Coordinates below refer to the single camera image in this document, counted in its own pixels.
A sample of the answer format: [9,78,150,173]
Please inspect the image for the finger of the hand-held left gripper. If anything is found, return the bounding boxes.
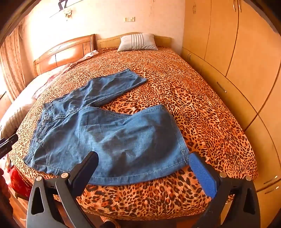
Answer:
[0,134,19,147]

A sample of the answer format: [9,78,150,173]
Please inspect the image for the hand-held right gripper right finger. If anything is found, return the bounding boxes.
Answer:
[189,152,261,228]

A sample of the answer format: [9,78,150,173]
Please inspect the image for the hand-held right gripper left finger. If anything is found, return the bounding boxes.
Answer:
[26,151,99,228]

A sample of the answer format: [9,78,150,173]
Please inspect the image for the blue denim pants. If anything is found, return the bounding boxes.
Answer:
[22,68,190,186]

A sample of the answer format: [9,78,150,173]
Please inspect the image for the red bag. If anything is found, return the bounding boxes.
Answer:
[8,165,32,199]

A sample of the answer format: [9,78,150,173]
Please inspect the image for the leopard print bedspread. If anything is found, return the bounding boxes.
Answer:
[8,46,258,221]

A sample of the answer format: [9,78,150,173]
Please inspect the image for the patterned curtain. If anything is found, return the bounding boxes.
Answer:
[0,23,26,102]

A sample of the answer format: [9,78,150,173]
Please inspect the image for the dark wooden headboard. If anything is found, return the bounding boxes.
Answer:
[33,34,97,77]

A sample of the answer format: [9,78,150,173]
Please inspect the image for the white cloth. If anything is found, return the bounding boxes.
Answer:
[77,50,99,62]

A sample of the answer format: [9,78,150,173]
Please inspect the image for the wooden wardrobe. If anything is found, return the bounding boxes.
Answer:
[181,0,281,228]

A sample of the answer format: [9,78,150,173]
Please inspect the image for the light wooden headboard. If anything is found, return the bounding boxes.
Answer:
[97,32,172,50]

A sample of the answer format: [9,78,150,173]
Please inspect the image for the grey striped pillow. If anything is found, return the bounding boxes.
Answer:
[117,33,158,52]

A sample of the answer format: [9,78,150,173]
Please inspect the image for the wall picture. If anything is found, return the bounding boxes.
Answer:
[49,0,85,18]

